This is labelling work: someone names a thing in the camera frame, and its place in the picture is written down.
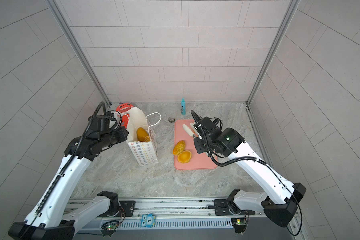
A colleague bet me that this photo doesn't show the white food tongs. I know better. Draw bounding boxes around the white food tongs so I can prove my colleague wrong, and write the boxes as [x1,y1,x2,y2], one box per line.
[183,122,202,139]

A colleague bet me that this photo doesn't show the pink tray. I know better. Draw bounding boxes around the pink tray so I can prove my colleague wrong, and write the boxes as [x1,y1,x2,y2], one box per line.
[174,119,218,170]

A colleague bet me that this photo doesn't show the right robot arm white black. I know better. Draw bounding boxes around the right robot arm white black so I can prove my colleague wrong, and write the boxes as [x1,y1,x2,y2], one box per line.
[191,111,307,234]

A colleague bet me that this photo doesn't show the white paper bag with print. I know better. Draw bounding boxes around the white paper bag with print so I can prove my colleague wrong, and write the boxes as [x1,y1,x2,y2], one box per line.
[127,107,162,167]

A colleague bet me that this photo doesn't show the long yellow baguette bread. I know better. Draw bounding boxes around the long yellow baguette bread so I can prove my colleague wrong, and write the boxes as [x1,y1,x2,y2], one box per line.
[137,128,150,142]

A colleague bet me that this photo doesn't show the teal small bottle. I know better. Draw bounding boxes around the teal small bottle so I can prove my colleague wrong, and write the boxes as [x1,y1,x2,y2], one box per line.
[181,98,186,116]

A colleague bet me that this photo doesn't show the blue owl tag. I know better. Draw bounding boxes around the blue owl tag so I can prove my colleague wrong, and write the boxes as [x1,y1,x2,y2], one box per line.
[140,213,156,228]

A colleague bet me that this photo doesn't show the right circuit board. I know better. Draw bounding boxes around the right circuit board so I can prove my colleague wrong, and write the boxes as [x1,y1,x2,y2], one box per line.
[231,218,248,235]

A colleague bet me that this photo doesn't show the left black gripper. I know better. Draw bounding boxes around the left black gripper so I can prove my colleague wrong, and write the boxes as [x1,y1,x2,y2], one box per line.
[99,125,132,149]

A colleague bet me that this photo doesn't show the circuit board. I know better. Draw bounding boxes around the circuit board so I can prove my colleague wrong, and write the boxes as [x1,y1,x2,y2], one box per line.
[101,221,119,231]
[231,218,248,235]

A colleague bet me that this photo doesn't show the left circuit board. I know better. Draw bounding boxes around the left circuit board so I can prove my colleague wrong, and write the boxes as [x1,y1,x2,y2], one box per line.
[101,221,119,231]

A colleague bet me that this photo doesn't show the round orange tart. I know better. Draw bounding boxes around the round orange tart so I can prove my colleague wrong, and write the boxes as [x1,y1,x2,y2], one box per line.
[177,150,192,164]

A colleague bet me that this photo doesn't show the red shark plush toy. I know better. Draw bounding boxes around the red shark plush toy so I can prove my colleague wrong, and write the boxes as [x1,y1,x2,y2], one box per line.
[116,103,134,128]

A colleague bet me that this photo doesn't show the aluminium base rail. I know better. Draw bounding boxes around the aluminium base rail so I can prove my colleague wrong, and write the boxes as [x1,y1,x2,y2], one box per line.
[49,196,299,232]

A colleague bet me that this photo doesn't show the small round golden bun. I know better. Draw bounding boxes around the small round golden bun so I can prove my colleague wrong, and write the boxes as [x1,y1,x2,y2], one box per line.
[173,141,186,156]

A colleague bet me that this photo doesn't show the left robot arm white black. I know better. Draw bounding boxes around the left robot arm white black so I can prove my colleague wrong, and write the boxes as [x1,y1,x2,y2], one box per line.
[8,102,128,240]

